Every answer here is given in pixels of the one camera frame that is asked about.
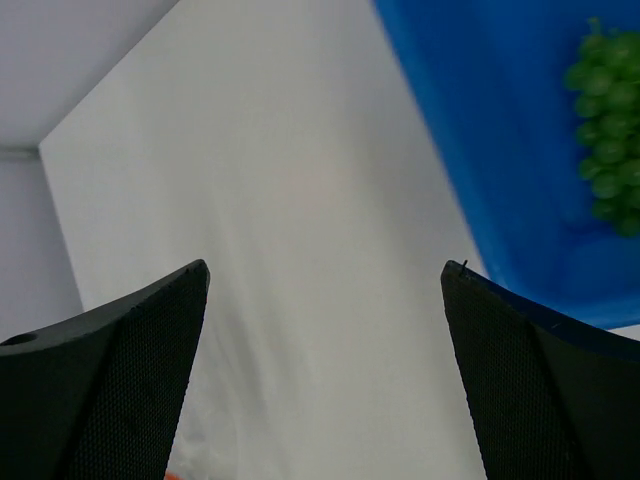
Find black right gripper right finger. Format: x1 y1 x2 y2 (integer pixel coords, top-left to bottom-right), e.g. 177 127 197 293
440 261 639 479

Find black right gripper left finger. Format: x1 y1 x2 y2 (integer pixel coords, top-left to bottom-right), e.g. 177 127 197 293
1 260 209 479

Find green grape bunch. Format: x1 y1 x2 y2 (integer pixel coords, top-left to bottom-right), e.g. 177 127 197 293
564 17 639 237

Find clear zip bag orange zipper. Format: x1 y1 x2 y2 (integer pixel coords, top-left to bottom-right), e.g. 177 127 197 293
165 432 225 479

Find blue plastic bin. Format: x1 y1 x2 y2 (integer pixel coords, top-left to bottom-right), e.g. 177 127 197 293
376 0 639 329

